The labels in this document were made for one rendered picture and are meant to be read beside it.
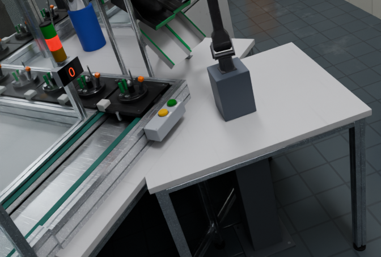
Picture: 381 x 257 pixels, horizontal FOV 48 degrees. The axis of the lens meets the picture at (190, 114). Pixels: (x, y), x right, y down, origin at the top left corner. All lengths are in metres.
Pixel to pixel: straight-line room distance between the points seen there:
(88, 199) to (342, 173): 1.65
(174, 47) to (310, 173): 1.20
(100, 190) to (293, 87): 0.93
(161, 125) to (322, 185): 1.26
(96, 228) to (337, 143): 1.83
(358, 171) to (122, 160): 0.99
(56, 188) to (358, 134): 1.19
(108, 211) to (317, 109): 0.90
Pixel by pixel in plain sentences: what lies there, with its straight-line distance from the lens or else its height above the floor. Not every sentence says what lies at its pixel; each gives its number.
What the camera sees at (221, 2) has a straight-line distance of 3.61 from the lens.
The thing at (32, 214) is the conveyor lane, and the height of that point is 0.92.
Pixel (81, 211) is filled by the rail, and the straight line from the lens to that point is 1.56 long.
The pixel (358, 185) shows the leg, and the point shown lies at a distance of 2.04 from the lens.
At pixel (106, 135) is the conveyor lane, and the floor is 0.92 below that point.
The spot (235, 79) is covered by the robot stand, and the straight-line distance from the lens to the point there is 1.71.
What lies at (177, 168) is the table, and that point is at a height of 0.86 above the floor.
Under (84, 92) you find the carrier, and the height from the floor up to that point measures 1.00.
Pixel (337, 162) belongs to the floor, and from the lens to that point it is 2.81.
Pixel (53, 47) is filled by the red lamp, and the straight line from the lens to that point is 1.75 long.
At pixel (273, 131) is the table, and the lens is 1.70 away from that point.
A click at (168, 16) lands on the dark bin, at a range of 2.03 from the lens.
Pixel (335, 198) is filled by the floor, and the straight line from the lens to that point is 2.60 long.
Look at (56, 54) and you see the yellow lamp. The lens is 1.76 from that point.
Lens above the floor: 1.91
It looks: 34 degrees down
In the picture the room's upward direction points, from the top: 16 degrees counter-clockwise
